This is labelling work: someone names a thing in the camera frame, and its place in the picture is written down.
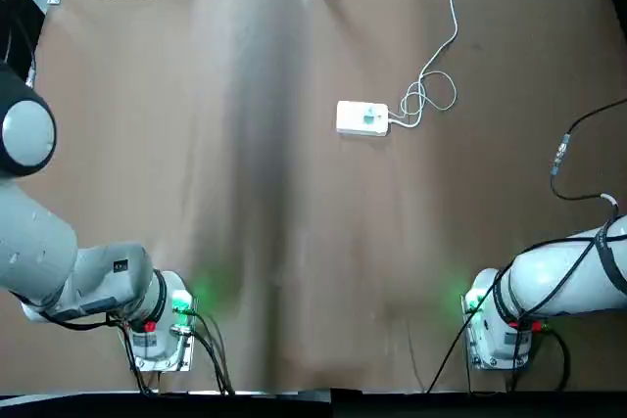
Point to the white power strip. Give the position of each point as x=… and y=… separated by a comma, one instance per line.
x=352, y=119

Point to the teal phone charger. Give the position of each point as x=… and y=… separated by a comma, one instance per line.
x=369, y=118

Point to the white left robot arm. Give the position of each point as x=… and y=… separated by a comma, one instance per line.
x=39, y=251

